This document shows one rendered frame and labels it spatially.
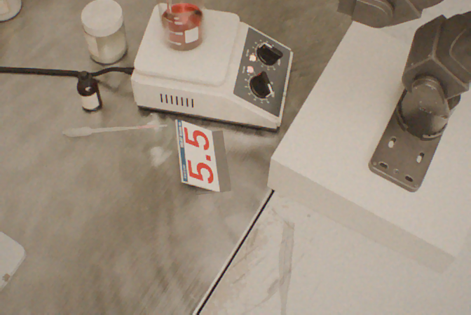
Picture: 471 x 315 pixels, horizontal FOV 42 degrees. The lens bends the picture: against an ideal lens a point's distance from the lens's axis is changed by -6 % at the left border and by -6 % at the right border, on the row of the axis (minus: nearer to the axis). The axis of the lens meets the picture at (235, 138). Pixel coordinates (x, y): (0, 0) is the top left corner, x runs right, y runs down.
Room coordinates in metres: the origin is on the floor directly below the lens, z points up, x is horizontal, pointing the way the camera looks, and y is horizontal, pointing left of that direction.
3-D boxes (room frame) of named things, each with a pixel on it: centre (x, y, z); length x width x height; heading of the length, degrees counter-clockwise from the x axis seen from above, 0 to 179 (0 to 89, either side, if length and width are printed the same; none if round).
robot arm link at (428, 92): (0.44, -0.23, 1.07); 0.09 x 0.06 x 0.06; 160
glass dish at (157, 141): (0.44, 0.11, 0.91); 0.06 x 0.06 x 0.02
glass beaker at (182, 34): (0.55, 0.08, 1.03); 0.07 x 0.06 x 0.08; 70
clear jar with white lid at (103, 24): (0.59, 0.20, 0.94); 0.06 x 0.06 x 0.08
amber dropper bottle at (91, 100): (0.50, 0.20, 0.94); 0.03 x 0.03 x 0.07
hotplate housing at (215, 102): (0.54, 0.04, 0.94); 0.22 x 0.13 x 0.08; 82
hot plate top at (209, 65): (0.54, 0.07, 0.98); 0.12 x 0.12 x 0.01; 82
